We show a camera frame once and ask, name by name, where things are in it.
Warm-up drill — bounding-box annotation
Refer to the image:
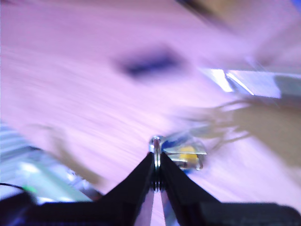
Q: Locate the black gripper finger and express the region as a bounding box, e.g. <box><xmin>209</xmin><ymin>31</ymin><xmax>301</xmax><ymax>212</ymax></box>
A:
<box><xmin>35</xmin><ymin>152</ymin><xmax>157</xmax><ymax>226</ymax></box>
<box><xmin>159</xmin><ymin>153</ymin><xmax>301</xmax><ymax>226</ymax></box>

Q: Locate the key bunch with blue fob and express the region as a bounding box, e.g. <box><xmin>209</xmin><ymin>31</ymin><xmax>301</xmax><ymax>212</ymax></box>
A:
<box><xmin>148</xmin><ymin>133</ymin><xmax>208</xmax><ymax>193</ymax></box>

